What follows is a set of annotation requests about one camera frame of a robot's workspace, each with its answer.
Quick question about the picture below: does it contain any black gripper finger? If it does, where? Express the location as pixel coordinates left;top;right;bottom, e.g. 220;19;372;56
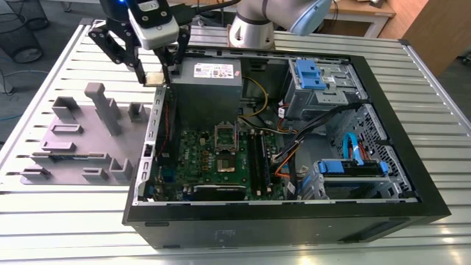
151;24;193;83
86;23;147;85

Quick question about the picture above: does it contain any silver CPU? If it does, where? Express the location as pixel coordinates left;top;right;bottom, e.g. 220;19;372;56
143;71;166;87

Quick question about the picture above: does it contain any metal socket cover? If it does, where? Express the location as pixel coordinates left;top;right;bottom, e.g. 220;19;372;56
213;122;237;153

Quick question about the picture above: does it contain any grey power supply unit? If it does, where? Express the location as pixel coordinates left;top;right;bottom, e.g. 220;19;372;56
169;57;244;125

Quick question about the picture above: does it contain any small black mesh bin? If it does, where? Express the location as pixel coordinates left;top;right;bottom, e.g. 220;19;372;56
15;0;50;31

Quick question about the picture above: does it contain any large black mesh bin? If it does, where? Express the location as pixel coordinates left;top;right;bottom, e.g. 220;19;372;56
0;13;43;64

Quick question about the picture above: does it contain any green motherboard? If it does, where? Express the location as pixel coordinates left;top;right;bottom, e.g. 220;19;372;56
155;121;286;202

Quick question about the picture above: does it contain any grey parts rack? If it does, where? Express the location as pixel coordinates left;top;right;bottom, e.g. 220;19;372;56
19;82;153;186

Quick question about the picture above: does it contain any blue disk carrier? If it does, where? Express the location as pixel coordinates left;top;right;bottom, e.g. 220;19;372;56
294;59;326;91
298;172;324;200

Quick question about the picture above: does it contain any black RAM slot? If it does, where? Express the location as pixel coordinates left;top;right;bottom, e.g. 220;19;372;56
252;131;264;194
246;131;260;194
261;131;273;193
256;131;269;194

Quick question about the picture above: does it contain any RAM stick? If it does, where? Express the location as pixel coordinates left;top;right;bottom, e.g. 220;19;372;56
31;151;105;162

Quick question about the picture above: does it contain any grey metal drive cage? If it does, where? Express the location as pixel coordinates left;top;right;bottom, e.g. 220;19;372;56
284;57;368;120

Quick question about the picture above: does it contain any black graphics card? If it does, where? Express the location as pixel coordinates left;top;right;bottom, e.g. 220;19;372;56
193;184;246;202

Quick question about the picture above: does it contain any hard disk in blue carrier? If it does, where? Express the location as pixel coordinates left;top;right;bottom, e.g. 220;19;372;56
316;159;389;177

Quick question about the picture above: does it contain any wooden desk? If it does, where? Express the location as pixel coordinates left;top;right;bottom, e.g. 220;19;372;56
322;0;397;38

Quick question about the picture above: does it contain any black PC case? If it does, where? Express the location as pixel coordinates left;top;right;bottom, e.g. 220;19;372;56
122;43;452;251

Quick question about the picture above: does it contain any brown wooden cabinet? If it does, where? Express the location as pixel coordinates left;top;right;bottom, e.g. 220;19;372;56
378;0;471;78

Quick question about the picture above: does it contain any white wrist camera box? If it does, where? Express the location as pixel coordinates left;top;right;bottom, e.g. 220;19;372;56
126;0;181;51

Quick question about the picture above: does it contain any black camera cable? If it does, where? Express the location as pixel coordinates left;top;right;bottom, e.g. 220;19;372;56
170;0;241;25

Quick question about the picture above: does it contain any yellow power wire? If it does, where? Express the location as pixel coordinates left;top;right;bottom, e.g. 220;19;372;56
237;76;269;119

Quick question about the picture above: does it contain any white grey wire bundle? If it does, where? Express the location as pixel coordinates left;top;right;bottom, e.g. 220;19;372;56
237;115;297;136

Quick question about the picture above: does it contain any black cable bundle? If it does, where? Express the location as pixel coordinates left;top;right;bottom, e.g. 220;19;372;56
269;103;368;166

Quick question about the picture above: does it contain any blue flat wire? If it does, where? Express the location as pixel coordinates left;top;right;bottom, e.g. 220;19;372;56
341;132;368;166

